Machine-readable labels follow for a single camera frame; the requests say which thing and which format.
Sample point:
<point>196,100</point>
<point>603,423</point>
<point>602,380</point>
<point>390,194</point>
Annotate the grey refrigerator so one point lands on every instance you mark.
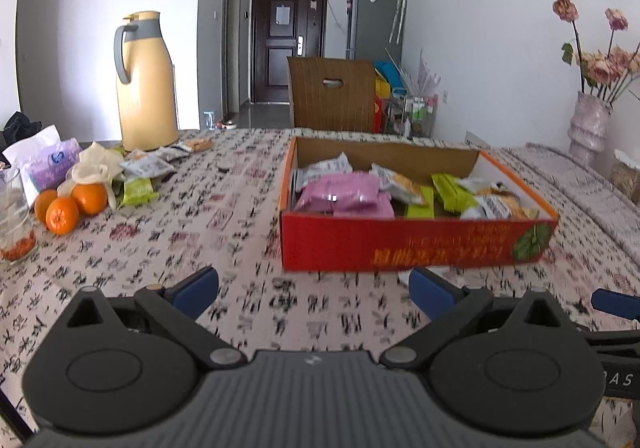
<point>370,28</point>

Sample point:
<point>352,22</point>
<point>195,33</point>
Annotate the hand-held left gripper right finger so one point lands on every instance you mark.
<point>432,293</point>

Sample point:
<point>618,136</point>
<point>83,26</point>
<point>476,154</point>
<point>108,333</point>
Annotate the white plastic bag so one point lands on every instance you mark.
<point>95,165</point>

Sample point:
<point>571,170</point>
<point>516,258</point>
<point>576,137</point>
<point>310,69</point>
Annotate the pile of snack packets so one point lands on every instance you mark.
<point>500,205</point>

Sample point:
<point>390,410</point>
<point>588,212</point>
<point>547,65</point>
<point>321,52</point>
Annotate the green snack packet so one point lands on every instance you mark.
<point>419,205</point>
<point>452,195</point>

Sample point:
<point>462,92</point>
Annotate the orange fruit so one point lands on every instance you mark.
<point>90,198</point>
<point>62,217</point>
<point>44,205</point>

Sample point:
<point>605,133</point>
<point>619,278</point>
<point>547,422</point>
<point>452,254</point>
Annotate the black white snack packet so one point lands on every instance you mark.
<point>147,165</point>

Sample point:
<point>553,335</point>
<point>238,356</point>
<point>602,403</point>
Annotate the small green packet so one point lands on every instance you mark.
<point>137,191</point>

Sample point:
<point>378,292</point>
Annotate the dark brown door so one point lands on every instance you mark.
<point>287,58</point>

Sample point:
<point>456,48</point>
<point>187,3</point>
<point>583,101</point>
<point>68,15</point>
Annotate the white folded umbrella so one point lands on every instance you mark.
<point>399,13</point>

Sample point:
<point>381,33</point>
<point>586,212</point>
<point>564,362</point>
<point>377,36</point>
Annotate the glass jar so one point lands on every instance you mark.
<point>15,218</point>

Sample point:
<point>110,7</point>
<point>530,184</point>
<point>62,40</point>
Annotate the dark clothing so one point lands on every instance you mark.
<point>20,128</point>

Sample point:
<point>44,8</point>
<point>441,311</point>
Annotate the pink snack packet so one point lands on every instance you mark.
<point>340,190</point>
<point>370,207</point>

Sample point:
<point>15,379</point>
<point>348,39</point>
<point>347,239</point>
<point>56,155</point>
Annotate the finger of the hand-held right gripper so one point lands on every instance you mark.
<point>620,304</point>

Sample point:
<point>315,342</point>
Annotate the pink wrapped vase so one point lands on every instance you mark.
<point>589,128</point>

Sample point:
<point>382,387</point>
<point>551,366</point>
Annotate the yellow thermos jug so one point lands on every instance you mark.
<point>147,88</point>

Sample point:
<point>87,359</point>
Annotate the brown biscuit packet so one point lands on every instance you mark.
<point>195,145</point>

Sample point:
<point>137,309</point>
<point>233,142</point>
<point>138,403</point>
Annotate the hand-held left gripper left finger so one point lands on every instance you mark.
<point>195,290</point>

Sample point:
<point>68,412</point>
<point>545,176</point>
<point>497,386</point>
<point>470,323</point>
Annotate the white cake packet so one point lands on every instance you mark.
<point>400,183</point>

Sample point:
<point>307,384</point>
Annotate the grey striped cloth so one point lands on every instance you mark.
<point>600,228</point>

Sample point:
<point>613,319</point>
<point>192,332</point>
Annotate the dried pink roses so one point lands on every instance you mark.
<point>605,65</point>

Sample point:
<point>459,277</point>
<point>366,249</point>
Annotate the purple tissue pack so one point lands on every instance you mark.
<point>45,160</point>

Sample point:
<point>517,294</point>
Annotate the red cardboard box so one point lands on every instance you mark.
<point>350,243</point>

